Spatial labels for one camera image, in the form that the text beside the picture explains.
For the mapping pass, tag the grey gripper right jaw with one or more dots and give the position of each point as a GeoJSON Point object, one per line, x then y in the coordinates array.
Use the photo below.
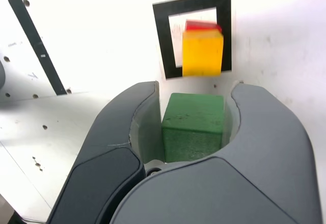
{"type": "Point", "coordinates": [242, 183]}

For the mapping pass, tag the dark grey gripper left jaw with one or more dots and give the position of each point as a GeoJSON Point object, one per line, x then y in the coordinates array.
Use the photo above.
{"type": "Point", "coordinates": [107, 163]}

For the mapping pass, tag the green cube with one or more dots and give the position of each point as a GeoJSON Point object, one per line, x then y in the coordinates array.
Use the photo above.
{"type": "Point", "coordinates": [193, 127]}

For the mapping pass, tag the yellow cube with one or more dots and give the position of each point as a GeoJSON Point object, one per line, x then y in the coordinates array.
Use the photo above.
{"type": "Point", "coordinates": [202, 56]}

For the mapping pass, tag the red cube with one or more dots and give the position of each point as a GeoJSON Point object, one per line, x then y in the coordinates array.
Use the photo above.
{"type": "Point", "coordinates": [201, 25]}

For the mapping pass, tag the black tape square outline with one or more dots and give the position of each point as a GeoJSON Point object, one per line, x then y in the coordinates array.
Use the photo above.
{"type": "Point", "coordinates": [163, 43]}

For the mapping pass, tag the black tape strip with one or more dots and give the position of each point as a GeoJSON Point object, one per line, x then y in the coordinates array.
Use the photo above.
{"type": "Point", "coordinates": [38, 45]}

